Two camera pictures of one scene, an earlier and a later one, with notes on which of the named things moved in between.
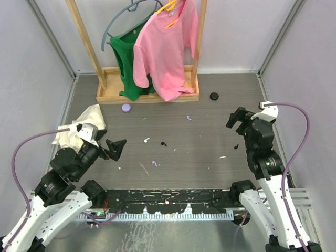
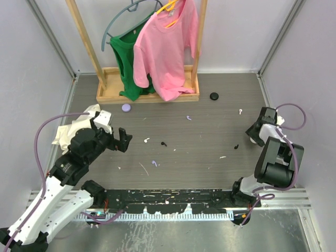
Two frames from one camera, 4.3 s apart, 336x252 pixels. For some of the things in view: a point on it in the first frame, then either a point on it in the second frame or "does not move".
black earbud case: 214,96 does not move
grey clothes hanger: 136,4 does not move
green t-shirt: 124,45 does not move
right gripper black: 241,114 → 251,133
